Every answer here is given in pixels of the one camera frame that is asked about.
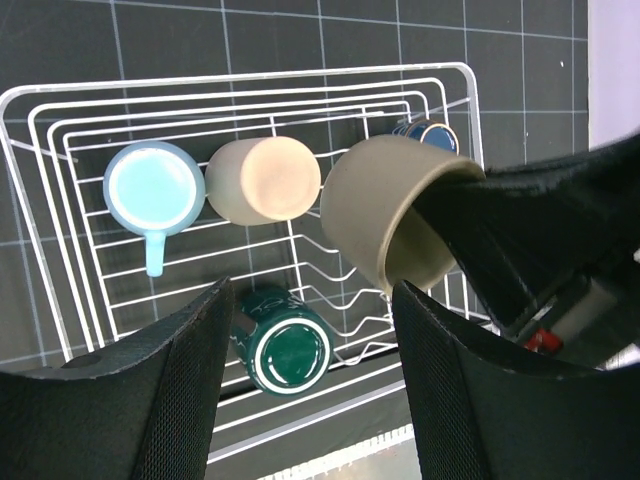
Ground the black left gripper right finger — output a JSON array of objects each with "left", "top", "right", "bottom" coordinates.
[{"left": 392, "top": 281, "right": 639, "bottom": 479}]

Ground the black grid mat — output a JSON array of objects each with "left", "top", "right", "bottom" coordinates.
[{"left": 1, "top": 1, "right": 589, "bottom": 450}]

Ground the small speckled blue cup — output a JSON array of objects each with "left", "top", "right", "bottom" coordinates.
[{"left": 392, "top": 119, "right": 459, "bottom": 154}]

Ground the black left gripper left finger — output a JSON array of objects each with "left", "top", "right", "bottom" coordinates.
[{"left": 1, "top": 279, "right": 235, "bottom": 479}]

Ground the beige paper cup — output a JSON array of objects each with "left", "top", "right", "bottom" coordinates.
[{"left": 205, "top": 136, "right": 321, "bottom": 226}]

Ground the dark green mug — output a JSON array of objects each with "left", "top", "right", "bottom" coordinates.
[{"left": 230, "top": 286, "right": 333, "bottom": 396}]

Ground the white wire dish rack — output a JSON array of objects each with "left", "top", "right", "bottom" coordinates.
[{"left": 1, "top": 61, "right": 484, "bottom": 474}]

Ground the blue mug cream inside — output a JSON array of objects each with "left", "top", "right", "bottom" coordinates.
[{"left": 102, "top": 141, "right": 206, "bottom": 277}]

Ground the small beige mug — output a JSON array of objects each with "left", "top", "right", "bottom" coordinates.
[{"left": 320, "top": 135, "right": 485, "bottom": 295}]

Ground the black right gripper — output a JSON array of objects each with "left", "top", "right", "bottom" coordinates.
[{"left": 415, "top": 135, "right": 639, "bottom": 367}]

